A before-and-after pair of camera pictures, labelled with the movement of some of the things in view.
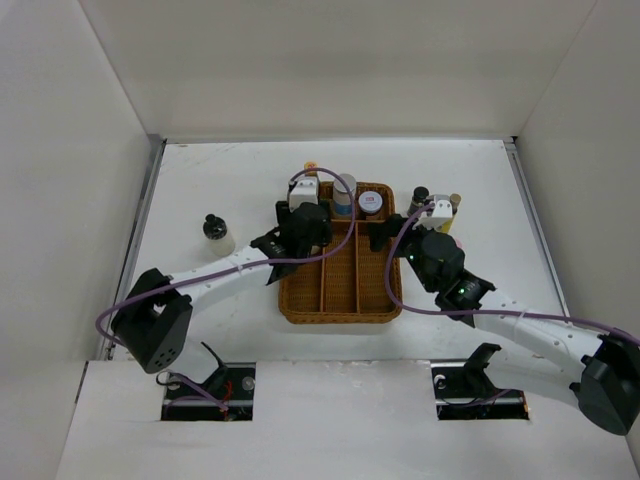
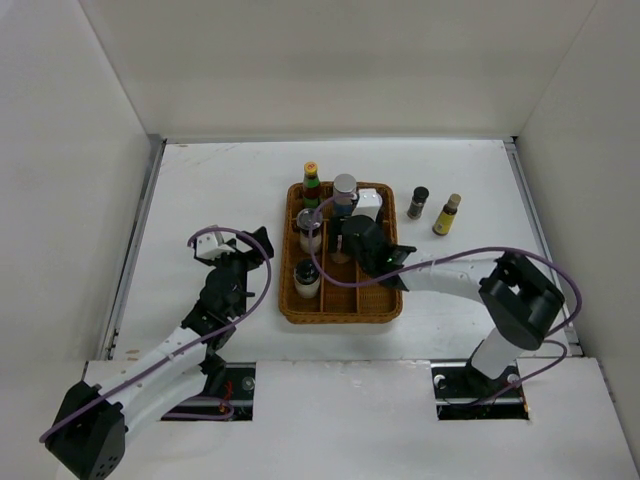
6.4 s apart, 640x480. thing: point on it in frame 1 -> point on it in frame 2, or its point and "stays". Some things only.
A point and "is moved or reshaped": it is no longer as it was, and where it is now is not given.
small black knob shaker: x=216 y=231 is moved or reshaped
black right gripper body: x=411 y=244 -> x=366 y=265
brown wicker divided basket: x=352 y=286 stays
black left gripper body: x=323 y=238 -> x=241 y=265
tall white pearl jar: x=342 y=198 stays
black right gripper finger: x=380 y=233 -> x=334 y=229
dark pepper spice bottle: x=420 y=193 stays
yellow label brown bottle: x=455 y=198 stays
